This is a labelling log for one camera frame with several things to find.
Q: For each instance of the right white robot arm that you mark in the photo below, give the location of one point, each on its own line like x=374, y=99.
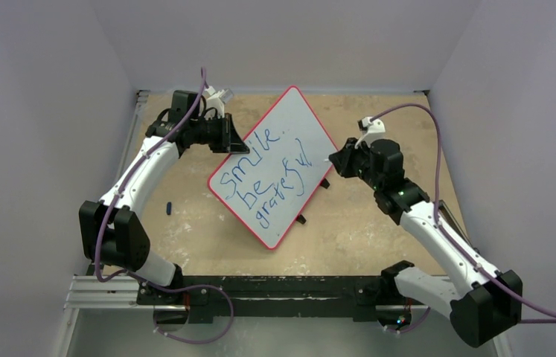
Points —
x=474, y=295

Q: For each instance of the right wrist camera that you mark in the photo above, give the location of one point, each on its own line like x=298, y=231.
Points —
x=371, y=130

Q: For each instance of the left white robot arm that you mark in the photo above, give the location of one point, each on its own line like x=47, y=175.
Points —
x=111, y=229

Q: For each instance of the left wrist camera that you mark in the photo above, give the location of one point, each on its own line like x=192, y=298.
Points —
x=215, y=102

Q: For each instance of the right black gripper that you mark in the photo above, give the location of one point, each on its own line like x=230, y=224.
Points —
x=348, y=161

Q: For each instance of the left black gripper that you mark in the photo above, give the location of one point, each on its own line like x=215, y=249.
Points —
x=229, y=140

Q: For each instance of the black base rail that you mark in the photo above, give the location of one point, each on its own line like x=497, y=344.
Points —
x=360, y=298

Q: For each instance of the aluminium frame rail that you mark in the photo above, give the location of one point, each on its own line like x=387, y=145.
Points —
x=87, y=294

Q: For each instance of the red framed whiteboard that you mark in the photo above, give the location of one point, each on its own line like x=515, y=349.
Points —
x=268, y=188

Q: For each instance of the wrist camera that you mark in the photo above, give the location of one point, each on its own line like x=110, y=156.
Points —
x=215, y=102
x=371, y=130

